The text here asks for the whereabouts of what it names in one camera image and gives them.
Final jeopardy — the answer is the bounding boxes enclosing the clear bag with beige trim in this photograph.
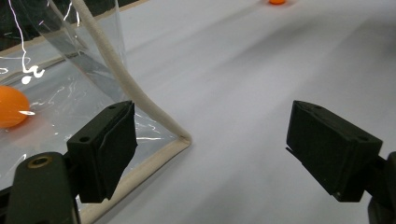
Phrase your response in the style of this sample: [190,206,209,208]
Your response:
[0,0,192,224]

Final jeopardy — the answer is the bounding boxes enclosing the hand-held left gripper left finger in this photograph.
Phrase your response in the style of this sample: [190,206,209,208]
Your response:
[66,100,138,203]

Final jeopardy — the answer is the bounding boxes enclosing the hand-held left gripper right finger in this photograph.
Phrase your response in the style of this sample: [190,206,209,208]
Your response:
[285,100,384,203]

